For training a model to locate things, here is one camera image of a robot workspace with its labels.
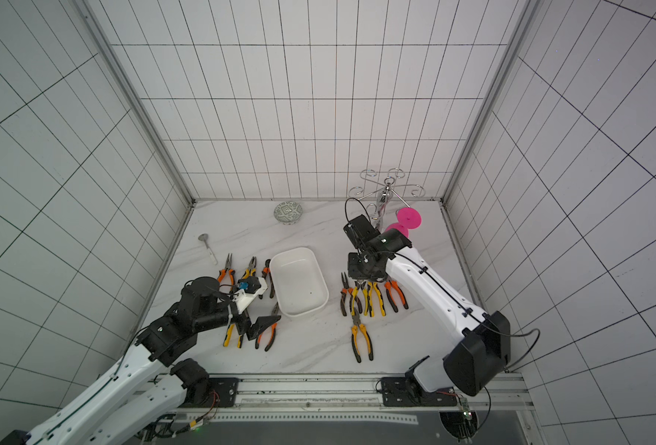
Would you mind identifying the small yellow long-nose pliers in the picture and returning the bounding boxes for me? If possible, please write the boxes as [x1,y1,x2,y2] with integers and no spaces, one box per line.
[350,282,363,314]

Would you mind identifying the yellow black combination pliers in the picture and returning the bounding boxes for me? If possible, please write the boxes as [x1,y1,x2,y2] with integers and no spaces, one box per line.
[363,281,387,317]

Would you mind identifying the orange needle-nose pliers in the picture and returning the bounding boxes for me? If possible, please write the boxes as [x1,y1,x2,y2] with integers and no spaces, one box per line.
[218,253,235,286]

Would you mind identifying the white plastic storage box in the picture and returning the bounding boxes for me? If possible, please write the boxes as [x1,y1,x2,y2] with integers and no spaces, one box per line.
[270,247,329,318]

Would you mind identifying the orange long-nose pliers front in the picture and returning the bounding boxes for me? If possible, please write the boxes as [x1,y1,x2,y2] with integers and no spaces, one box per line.
[255,302,281,352]

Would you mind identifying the black orange long-nose pliers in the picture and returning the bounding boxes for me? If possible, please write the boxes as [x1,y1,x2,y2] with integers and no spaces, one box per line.
[340,273,352,316]

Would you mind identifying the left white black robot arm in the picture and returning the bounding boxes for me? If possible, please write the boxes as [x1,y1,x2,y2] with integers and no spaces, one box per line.
[2,276,280,444]

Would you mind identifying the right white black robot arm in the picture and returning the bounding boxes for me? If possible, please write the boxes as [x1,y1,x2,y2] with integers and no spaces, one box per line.
[344,222,511,396]

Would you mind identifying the pink wine glass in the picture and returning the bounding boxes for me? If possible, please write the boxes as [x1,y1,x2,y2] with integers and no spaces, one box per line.
[385,207,423,237]

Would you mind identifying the chrome glass holder stand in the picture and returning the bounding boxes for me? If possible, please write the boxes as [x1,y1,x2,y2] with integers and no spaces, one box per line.
[348,168,426,230]

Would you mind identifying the small metal spoon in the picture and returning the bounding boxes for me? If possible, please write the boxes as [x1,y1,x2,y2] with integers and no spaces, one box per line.
[198,233,218,265]

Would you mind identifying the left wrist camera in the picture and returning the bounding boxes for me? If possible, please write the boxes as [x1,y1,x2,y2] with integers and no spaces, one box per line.
[232,276,268,314]

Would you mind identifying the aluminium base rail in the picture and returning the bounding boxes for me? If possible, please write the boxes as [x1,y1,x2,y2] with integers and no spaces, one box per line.
[170,374,536,426]

